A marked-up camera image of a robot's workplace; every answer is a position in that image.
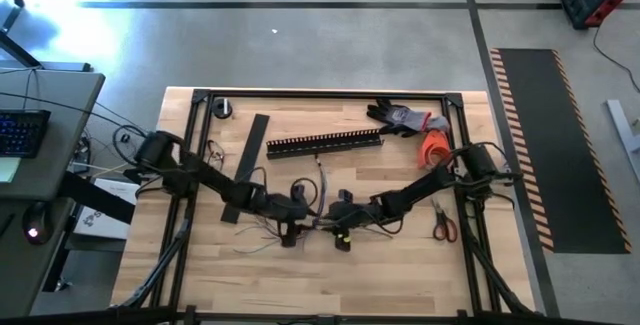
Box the grey desk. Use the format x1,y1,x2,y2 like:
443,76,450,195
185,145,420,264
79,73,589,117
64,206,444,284
0,62,107,319

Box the black round puck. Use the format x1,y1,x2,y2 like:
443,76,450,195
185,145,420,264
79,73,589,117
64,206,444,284
211,97,234,120

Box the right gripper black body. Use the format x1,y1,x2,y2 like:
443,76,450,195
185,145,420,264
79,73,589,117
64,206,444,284
326,190,382,253

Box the black slotted cable raceway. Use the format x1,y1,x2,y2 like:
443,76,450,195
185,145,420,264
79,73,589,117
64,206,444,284
265,128,385,160

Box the white printed carton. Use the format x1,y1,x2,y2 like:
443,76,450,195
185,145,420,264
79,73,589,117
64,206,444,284
73,177,140,241

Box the pale green notepad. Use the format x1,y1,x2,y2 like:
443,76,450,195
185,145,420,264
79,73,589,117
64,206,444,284
0,156,23,184

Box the multicoloured cable bundle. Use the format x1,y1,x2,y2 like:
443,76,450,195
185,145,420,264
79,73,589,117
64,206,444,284
232,153,329,256

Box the black metal table frame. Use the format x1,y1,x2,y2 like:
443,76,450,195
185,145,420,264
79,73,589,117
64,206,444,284
110,87,540,325

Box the thin black floor cable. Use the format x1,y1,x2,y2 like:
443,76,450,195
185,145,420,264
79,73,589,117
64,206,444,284
591,24,640,94

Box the clear safety glasses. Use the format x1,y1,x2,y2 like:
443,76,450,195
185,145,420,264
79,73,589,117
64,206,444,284
206,137,227,167

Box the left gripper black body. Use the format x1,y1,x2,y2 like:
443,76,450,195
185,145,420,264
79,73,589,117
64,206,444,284
261,189,311,249

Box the orange strap roll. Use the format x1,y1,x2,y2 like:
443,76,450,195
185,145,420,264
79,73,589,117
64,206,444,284
416,128,454,170

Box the black raceway cover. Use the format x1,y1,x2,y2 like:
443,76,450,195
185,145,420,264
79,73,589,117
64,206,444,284
220,113,271,225

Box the black desk brace bar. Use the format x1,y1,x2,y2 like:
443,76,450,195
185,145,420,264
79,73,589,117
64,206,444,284
57,169,137,225

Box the grey metal bar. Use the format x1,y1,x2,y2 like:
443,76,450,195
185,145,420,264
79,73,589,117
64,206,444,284
605,98,640,187

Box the black backlit keyboard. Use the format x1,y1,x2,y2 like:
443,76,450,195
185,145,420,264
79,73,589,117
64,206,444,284
0,108,53,160

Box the grey blue box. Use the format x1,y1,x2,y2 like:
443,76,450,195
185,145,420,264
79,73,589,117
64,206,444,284
427,113,452,134

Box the red handled scissors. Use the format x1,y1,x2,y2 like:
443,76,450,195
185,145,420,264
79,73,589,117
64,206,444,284
427,197,459,244

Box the black hazard striped mat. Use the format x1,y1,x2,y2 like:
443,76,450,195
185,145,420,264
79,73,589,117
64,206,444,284
488,47,633,255

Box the black computer mouse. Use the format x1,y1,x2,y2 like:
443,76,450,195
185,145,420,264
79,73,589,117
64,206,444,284
21,201,54,246

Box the black grey work glove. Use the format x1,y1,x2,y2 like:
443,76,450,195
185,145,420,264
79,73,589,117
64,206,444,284
366,97,432,139

